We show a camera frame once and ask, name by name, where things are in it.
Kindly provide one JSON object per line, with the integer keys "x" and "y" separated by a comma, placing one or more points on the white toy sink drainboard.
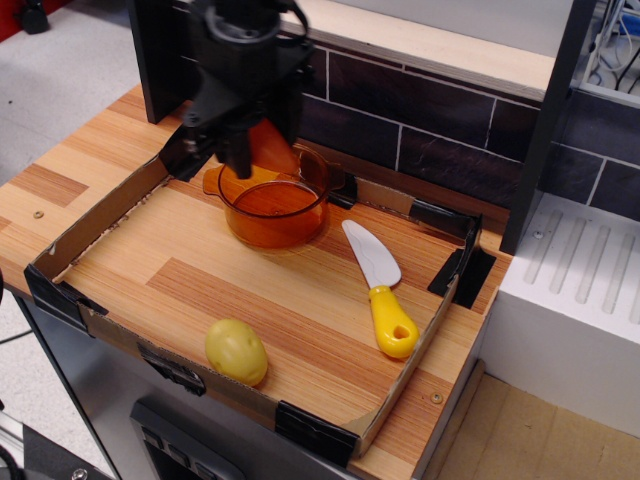
{"x": 565, "y": 323}

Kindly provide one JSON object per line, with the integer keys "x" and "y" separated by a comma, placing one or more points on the toy knife yellow handle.
{"x": 395, "y": 332}

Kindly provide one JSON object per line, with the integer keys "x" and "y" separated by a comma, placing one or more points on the transparent orange plastic pot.
{"x": 275, "y": 208}

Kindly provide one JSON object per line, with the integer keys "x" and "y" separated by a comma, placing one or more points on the yellow toy potato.
{"x": 233, "y": 349}

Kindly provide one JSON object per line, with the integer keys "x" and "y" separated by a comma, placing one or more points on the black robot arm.
{"x": 253, "y": 58}

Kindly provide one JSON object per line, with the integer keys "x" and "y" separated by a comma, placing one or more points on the orange toy carrot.
{"x": 270, "y": 151}

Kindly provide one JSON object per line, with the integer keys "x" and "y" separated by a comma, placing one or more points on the black toy oven panel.
{"x": 175, "y": 454}

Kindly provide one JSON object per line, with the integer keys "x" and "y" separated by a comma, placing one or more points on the dark grey shelf post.
{"x": 526, "y": 197}

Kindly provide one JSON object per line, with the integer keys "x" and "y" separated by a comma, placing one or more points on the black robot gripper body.
{"x": 239, "y": 54}

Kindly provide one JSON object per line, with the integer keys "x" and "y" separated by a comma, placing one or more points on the dark grey left post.
{"x": 166, "y": 62}

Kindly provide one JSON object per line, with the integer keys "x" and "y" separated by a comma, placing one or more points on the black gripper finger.
{"x": 234, "y": 151}
{"x": 284, "y": 106}

